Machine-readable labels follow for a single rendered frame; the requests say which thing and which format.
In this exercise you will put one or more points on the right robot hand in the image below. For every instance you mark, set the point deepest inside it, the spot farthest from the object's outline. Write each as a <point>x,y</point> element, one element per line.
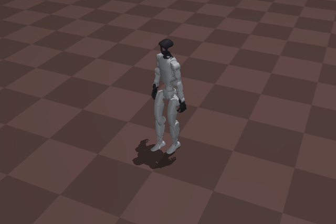
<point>154,91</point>

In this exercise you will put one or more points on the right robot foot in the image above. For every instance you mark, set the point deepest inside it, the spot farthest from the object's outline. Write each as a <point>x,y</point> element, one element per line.
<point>158,146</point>

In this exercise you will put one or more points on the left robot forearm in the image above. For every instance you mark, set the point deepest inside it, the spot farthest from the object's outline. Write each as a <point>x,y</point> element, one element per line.
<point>180,94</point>

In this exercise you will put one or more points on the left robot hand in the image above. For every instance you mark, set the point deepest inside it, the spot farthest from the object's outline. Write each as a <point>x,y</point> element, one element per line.
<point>182,106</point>

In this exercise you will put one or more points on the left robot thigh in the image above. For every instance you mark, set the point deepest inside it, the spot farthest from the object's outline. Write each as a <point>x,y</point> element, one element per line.
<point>172,110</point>

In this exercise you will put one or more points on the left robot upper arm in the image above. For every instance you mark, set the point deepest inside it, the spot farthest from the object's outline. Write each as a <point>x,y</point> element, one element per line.
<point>175,66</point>

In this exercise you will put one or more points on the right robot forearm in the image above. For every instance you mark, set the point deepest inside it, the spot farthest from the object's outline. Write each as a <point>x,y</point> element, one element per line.
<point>157,79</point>

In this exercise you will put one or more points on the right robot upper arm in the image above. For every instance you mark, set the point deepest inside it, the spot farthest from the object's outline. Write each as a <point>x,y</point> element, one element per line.
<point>157,70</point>

